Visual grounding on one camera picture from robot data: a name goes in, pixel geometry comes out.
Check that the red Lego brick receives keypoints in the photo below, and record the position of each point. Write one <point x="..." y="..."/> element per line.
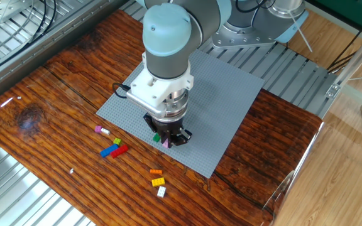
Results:
<point x="119" y="151"/>

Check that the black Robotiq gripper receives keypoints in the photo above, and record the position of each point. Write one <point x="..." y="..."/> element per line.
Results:
<point x="168" y="125"/>

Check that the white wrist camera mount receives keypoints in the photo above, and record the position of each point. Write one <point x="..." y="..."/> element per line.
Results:
<point x="156" y="91"/>

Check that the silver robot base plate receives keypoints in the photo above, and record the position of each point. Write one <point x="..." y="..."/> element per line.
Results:
<point x="247" y="40"/>

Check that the silver wrist flange coupling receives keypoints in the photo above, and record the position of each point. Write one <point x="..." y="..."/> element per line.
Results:
<point x="178" y="105"/>

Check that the light pink Lego brick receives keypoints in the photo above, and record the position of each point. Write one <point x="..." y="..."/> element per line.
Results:
<point x="166" y="143"/>

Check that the small narrow white Lego brick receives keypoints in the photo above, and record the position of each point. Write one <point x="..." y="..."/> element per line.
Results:
<point x="105" y="131"/>

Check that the small lime Lego brick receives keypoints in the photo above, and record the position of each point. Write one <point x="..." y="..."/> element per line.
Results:
<point x="117" y="141"/>

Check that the grey Lego baseplate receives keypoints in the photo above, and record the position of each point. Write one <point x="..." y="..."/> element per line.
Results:
<point x="222" y="106"/>

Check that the green Lego brick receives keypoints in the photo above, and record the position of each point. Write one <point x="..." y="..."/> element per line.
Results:
<point x="156" y="137"/>

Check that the orange Lego brick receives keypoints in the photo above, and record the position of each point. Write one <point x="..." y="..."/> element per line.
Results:
<point x="156" y="171"/>

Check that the grey metal beam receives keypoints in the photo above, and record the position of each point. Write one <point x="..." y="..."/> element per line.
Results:
<point x="42" y="47"/>

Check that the silver UR5 robot arm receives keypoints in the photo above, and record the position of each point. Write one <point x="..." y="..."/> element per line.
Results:
<point x="166" y="31"/>

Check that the blue Lego brick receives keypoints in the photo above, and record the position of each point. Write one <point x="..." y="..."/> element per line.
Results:
<point x="109" y="150"/>

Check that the yellow Lego brick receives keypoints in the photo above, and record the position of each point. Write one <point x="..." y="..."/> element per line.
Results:
<point x="158" y="182"/>

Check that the aluminium frame post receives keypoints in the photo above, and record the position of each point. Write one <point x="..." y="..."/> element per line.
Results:
<point x="354" y="56"/>

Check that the small magenta Lego brick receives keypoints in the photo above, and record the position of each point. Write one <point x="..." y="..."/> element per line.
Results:
<point x="98" y="129"/>

